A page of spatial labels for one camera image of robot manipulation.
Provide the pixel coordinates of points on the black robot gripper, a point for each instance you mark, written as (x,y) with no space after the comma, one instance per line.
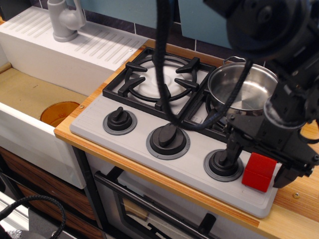
(276,133)

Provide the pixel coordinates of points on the red cube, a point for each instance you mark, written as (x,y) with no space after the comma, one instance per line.
(258,172)

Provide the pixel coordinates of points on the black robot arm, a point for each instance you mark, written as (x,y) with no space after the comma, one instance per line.
(285,34)

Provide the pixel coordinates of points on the black right stove knob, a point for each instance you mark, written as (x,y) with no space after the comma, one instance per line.
(219,168)

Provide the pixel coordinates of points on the black stove knob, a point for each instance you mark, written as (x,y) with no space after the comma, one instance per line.
(119,122)
(219,168)
(168,142)

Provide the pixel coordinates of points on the black middle stove knob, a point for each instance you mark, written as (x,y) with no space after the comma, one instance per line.
(168,142)

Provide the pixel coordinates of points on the grey toy stove top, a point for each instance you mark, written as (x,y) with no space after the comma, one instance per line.
(188,169)

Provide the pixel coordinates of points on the black left stove knob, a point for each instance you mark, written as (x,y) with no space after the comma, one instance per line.
(119,122)

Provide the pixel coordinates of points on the black right burner grate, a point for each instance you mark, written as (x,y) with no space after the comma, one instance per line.
(201,110)

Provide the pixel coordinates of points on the black burner grate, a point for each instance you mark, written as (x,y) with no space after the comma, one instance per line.
(136,86)
(201,110)

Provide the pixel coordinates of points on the black left burner grate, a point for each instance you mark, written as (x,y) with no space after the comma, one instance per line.
(136,86)

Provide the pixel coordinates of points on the orange plastic plate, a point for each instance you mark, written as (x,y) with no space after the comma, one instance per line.
(57,113)

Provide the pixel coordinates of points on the wooden drawer cabinet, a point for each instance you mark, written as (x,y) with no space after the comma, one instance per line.
(29,179)

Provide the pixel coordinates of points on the grey toy faucet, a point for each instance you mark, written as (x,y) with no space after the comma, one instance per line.
(65,22)

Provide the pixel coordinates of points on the white toy sink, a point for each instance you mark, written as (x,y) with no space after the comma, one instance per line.
(36,72)

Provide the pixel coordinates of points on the oven door with handle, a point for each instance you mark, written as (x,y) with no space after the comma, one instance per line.
(145,211)

